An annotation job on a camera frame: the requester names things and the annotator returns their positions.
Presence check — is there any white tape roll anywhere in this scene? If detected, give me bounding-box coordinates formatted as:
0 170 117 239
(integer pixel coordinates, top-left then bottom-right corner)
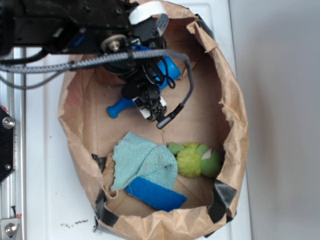
128 1 169 36

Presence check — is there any metal corner bracket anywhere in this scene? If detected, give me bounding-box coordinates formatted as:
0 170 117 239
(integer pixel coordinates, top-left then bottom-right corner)
0 217 22 240

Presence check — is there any aluminium rail frame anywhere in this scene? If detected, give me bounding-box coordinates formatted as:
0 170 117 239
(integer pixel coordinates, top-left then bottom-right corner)
0 47 27 240

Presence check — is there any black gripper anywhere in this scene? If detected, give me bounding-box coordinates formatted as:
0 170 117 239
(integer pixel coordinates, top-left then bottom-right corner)
104 17 167 121

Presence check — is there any brown paper bag box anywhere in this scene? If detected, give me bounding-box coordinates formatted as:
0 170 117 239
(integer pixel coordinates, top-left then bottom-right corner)
58 0 249 240

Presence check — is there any grey braided cable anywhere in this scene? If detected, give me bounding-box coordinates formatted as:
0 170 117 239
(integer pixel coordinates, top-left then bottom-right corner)
0 48 196 130

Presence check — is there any blue sponge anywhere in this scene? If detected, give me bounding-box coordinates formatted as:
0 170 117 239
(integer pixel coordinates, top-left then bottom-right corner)
125 177 187 212

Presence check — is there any black mounting bracket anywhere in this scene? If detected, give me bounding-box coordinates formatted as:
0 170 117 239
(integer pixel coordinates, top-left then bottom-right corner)
0 105 15 184

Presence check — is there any light teal cloth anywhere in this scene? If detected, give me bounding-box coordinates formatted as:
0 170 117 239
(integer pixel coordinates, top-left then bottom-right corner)
111 132 178 190

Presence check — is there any green plush toy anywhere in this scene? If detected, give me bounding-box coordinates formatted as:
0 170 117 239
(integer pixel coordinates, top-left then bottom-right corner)
168 142 225 178

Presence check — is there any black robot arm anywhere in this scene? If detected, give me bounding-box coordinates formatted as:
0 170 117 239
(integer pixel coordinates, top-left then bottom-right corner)
0 0 172 121

